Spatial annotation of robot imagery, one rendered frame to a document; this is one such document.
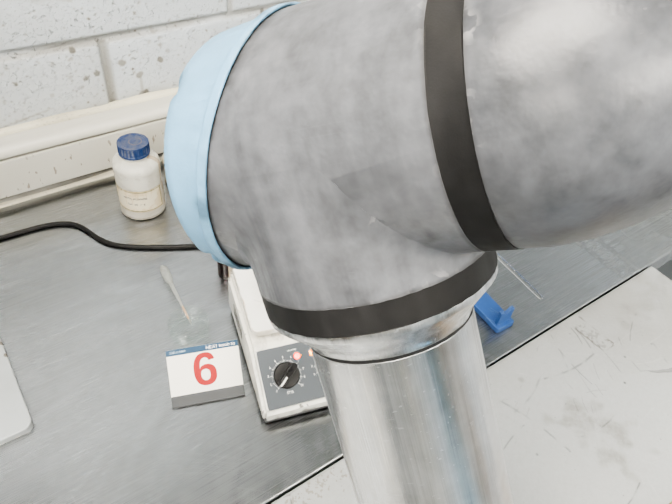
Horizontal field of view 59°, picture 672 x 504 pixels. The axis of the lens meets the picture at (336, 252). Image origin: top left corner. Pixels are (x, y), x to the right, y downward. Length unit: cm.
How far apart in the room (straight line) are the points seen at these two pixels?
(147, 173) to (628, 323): 77
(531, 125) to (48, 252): 88
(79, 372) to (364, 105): 68
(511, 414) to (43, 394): 59
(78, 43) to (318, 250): 85
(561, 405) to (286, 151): 70
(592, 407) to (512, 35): 74
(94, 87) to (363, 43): 89
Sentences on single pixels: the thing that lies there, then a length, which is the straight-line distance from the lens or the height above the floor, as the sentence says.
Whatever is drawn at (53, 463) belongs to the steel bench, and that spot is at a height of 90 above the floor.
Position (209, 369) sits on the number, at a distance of 79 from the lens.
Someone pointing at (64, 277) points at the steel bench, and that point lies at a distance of 96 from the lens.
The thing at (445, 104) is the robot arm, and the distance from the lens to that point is 20.
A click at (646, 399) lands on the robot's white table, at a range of 94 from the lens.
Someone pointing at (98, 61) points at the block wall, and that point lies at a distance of 106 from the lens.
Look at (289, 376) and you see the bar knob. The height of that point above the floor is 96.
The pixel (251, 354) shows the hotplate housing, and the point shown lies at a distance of 75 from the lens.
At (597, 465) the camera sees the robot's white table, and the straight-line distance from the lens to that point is 85.
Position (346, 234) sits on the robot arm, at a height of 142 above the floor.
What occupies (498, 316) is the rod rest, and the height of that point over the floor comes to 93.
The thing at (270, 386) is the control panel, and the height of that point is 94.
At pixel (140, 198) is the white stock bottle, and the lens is 99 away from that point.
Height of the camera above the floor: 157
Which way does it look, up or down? 44 degrees down
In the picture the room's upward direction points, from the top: 8 degrees clockwise
